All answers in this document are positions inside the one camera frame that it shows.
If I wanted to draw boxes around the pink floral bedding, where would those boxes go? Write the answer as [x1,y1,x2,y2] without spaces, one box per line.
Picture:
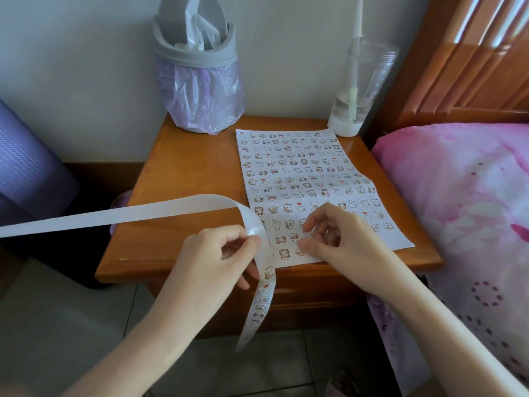
[365,122,529,397]

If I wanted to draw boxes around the pink slipper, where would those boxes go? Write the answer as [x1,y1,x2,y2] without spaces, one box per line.
[324,367,363,397]

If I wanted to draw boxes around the grey trash bin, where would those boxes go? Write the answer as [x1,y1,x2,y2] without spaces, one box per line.
[152,0,239,69]

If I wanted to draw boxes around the white straw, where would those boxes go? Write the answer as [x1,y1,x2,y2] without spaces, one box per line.
[347,0,364,122]

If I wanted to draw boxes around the person's left hand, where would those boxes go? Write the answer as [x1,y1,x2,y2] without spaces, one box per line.
[150,225,262,331]

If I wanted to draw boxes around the person's right forearm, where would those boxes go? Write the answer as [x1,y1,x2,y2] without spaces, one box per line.
[384,272,529,397]

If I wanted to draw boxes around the long white sticker strip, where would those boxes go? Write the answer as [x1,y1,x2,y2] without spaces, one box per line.
[0,194,277,353]

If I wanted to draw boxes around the white paper sheet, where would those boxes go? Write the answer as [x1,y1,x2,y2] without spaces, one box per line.
[235,127,415,269]

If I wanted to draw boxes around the wooden nightstand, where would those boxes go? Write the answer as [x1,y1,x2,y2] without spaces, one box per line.
[95,114,444,337]

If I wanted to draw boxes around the person's right hand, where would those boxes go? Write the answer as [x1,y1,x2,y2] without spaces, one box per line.
[297,203,414,298]

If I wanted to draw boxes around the purple plastic bin bag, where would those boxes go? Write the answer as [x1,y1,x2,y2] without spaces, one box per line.
[155,53,247,135]

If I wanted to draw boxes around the purple rolled mat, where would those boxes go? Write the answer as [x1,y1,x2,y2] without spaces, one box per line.
[0,99,80,226]

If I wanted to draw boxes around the person's left forearm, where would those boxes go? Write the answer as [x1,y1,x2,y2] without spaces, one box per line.
[62,312,197,397]

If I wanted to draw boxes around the rows of stuck cartoon stickers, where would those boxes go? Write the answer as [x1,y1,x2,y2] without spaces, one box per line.
[238,131,396,261]

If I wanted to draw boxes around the clear cup with white base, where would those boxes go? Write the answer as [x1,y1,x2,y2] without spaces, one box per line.
[327,39,400,138]

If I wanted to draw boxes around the white backing scraps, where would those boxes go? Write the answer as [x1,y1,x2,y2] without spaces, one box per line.
[173,2,220,52]

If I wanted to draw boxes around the wooden bed headboard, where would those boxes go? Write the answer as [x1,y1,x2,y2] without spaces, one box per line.
[365,0,529,141]

